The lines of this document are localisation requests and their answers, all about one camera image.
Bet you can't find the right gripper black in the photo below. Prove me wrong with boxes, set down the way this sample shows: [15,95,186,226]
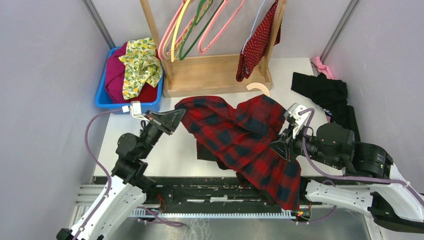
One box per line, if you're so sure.
[266,120,343,168]

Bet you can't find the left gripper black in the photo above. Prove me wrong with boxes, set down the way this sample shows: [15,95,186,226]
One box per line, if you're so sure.
[138,106,186,158]

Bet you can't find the red black plaid garment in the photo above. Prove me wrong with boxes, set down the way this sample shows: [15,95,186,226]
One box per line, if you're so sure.
[175,94,301,210]

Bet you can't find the lemon print garment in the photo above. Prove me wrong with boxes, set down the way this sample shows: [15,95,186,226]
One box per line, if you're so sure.
[118,37,163,100]

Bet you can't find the wooden hanger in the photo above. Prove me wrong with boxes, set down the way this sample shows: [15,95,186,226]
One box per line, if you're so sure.
[246,82,271,97]

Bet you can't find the red polka dot skirt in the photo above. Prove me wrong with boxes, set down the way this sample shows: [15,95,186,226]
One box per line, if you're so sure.
[235,0,279,82]

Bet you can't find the light blue wire hanger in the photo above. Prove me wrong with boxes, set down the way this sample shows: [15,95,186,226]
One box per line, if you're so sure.
[241,0,266,54]

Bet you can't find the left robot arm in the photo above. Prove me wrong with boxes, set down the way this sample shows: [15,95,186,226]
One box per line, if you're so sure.
[56,106,186,240]

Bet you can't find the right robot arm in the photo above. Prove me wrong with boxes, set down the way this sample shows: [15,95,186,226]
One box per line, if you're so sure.
[269,123,424,234]

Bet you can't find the wooden hanger rack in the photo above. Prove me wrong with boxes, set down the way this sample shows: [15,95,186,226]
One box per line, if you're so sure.
[139,0,289,99]

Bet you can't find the pink hanger right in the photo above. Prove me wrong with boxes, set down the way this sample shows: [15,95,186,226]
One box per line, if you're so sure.
[197,0,246,55]

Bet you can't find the pink hanger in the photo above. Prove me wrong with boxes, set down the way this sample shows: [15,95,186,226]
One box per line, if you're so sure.
[157,0,196,61]
[197,0,246,55]

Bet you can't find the pink hanger left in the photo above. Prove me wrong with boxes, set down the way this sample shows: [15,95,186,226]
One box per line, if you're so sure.
[157,0,196,61]

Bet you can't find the yellow hanger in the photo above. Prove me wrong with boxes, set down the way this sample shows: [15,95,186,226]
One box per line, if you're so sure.
[170,0,193,63]

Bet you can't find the green hanger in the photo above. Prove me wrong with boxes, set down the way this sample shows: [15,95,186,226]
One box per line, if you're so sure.
[178,0,226,62]

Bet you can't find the blue plastic bin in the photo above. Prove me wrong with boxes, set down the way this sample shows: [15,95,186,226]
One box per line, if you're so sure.
[95,46,166,116]

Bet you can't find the magenta garment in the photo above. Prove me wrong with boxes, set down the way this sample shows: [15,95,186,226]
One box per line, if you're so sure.
[104,43,127,104]

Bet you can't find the pink garment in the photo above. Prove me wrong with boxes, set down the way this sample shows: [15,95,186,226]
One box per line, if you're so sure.
[310,56,335,80]

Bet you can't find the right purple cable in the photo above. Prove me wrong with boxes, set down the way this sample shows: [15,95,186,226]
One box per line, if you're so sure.
[296,107,424,225]

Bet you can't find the purple cable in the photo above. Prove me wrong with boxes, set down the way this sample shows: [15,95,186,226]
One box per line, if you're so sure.
[296,107,424,225]
[71,107,188,240]

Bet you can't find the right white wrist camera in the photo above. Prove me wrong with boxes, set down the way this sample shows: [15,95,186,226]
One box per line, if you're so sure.
[284,103,315,140]

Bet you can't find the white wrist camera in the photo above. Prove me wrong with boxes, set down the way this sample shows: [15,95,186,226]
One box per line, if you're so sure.
[121,101,145,119]
[284,103,315,140]

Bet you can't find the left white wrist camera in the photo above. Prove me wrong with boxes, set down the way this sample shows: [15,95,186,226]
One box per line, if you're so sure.
[121,101,145,119]

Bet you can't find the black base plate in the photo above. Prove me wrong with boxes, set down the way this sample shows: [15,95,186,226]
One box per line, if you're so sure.
[92,175,309,215]

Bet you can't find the white cable duct strip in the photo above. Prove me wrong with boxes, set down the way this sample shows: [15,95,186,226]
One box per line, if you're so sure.
[132,205,294,220]

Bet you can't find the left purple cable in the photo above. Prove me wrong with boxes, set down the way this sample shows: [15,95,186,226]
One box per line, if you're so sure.
[71,107,188,240]

